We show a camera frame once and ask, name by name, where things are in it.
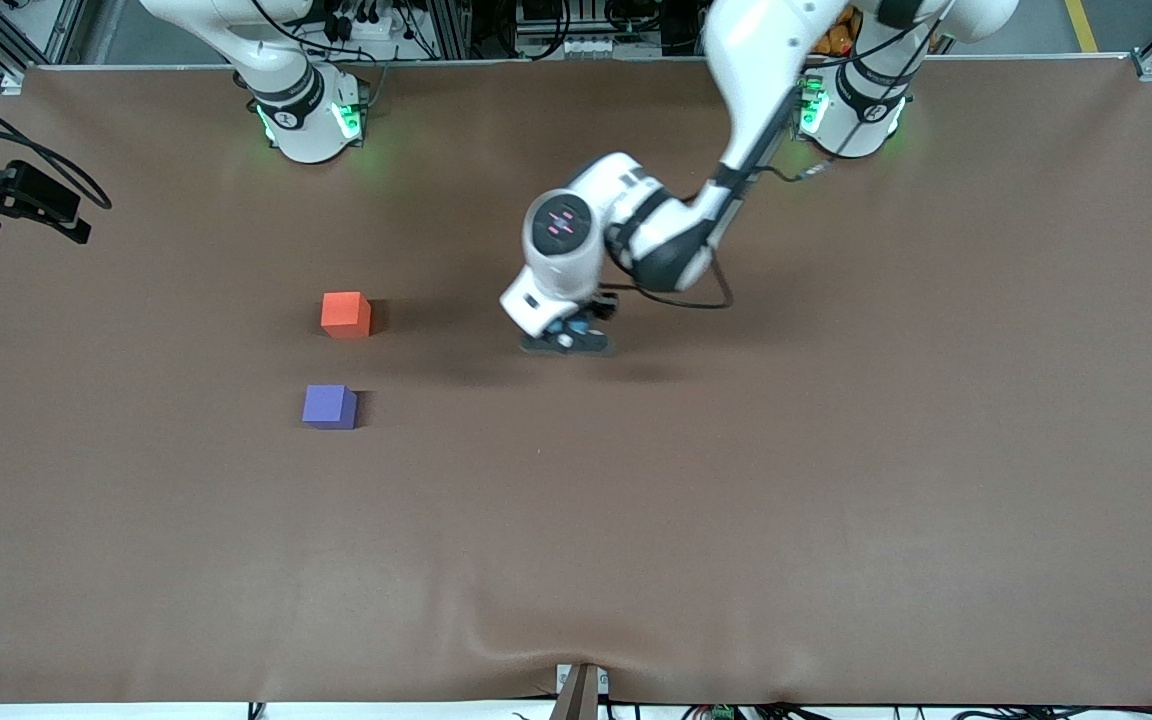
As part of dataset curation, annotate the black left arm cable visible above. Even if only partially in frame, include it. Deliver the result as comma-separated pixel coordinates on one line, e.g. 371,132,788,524
606,150,837,312

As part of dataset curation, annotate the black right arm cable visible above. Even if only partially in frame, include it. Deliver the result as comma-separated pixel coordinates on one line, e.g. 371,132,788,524
0,78,113,211

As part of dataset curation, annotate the brown table cover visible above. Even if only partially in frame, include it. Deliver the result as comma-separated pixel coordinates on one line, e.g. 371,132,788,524
0,55,1152,707

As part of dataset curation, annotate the bag of orange fruits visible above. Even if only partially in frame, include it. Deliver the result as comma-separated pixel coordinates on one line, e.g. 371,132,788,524
814,18,859,58

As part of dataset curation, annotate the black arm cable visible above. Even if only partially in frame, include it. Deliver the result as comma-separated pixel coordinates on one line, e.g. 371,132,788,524
0,78,113,211
606,150,837,312

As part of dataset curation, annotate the orange foam block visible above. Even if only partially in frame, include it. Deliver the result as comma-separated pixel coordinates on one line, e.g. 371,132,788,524
321,291,373,341

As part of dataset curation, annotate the purple foam block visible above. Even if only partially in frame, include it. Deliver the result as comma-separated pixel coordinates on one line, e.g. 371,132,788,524
302,384,359,431

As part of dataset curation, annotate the white terminal block row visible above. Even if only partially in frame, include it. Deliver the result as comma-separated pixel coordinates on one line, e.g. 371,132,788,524
516,34,619,60

